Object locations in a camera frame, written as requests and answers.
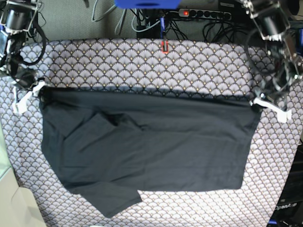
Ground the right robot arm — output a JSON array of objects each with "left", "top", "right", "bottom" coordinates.
[{"left": 0, "top": 0, "right": 46, "bottom": 114}]

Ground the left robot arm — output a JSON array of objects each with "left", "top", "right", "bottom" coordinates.
[{"left": 240, "top": 0, "right": 303, "bottom": 123}]

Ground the dark navy T-shirt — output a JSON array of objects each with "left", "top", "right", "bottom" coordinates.
[{"left": 40, "top": 87, "right": 261, "bottom": 218}]

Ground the red table clamp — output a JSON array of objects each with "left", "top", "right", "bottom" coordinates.
[{"left": 161, "top": 40, "right": 169, "bottom": 54}]

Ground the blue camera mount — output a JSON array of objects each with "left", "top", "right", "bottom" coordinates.
[{"left": 115, "top": 0, "right": 180, "bottom": 9}]

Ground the black power strip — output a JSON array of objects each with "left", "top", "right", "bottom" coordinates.
[{"left": 178, "top": 9, "right": 232, "bottom": 21}]

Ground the blue clamp handle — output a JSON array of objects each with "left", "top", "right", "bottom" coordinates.
[{"left": 160, "top": 17, "right": 166, "bottom": 39}]

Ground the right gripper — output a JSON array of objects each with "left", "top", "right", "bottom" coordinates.
[{"left": 7, "top": 68, "right": 45, "bottom": 114}]

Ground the beige chair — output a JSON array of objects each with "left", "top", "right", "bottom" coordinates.
[{"left": 0, "top": 131, "right": 46, "bottom": 227}]

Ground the black OpenArm box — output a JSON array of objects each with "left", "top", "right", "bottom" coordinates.
[{"left": 267, "top": 144, "right": 303, "bottom": 227}]

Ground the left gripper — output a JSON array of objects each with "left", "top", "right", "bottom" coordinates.
[{"left": 250, "top": 76, "right": 297, "bottom": 122}]

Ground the fan-patterned table cloth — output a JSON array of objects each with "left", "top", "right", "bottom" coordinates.
[{"left": 0, "top": 39, "right": 303, "bottom": 227}]

